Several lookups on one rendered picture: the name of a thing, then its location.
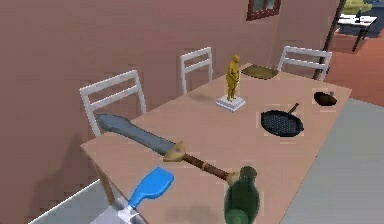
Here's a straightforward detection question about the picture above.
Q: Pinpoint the dark green glass bottle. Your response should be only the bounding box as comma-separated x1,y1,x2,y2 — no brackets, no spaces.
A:
223,165,261,224

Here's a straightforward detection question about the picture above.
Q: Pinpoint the light brown wooden table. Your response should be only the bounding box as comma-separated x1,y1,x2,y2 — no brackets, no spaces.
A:
79,62,354,224

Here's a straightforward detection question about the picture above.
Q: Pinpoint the white slatted chair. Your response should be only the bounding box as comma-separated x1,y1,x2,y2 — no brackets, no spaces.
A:
179,46,214,96
276,45,333,82
79,69,148,138

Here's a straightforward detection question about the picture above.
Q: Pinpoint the golden figure statue white base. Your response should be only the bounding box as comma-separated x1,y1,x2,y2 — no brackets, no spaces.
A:
215,54,247,113

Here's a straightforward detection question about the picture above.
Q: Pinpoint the grey blade sword brown hilt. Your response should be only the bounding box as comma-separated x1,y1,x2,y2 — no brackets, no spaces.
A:
94,113,240,184

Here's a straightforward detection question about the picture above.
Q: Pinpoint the olive brown place mat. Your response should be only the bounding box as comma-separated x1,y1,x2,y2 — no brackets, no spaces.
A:
240,64,279,81

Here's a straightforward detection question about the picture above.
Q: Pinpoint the black frying pan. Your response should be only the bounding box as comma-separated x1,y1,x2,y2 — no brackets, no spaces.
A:
260,102,305,138

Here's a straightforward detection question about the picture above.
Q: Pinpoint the dark red framed window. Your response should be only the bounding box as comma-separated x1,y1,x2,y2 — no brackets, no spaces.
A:
246,0,282,22

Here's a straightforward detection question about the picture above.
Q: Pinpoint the dark brown small bowl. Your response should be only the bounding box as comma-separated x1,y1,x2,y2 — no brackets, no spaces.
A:
313,90,338,108

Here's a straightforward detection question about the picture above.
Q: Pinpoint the white top black table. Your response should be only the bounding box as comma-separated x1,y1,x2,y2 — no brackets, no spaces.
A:
337,13,379,53

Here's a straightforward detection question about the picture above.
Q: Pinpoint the blue spatula silver handle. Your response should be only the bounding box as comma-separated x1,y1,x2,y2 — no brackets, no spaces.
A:
94,166,175,224

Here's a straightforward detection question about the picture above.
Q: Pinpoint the black door frame post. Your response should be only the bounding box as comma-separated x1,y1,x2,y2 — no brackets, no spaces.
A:
312,0,349,81

